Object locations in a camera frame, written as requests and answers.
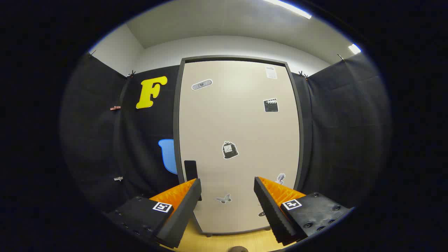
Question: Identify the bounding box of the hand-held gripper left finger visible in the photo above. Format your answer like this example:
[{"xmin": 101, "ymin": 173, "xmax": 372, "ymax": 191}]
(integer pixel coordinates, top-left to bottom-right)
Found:
[{"xmin": 105, "ymin": 178, "xmax": 202, "ymax": 250}]

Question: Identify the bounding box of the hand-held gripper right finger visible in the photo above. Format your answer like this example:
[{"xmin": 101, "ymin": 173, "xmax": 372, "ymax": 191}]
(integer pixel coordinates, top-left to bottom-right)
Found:
[{"xmin": 254, "ymin": 177, "xmax": 354, "ymax": 245}]

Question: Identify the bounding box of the grey shoe cabinet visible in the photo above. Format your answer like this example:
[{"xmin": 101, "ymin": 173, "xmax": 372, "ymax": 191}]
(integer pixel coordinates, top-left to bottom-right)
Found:
[{"xmin": 173, "ymin": 55, "xmax": 305, "ymax": 238}]

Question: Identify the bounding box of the beige shoe cabinet door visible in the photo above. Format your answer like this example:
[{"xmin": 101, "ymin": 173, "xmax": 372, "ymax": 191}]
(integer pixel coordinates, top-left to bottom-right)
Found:
[{"xmin": 179, "ymin": 60, "xmax": 301, "ymax": 234}]

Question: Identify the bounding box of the black backdrop cloth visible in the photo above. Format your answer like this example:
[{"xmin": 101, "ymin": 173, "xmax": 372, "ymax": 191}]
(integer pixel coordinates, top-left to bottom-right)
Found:
[{"xmin": 59, "ymin": 52, "xmax": 391, "ymax": 214}]

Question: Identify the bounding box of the long ceiling light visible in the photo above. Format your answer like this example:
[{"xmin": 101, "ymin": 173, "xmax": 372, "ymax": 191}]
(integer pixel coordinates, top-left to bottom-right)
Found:
[{"xmin": 262, "ymin": 0, "xmax": 312, "ymax": 20}]

